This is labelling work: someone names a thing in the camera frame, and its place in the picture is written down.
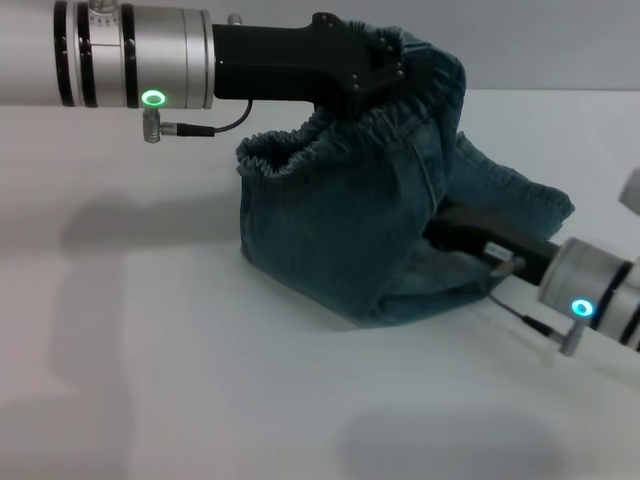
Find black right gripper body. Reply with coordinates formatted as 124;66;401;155
424;202;557;286

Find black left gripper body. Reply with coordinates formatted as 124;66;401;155
212;12;406;116

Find blue denim shorts with cartoon patch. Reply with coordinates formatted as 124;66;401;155
234;18;576;330

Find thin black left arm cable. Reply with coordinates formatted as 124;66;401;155
143;98;252;145

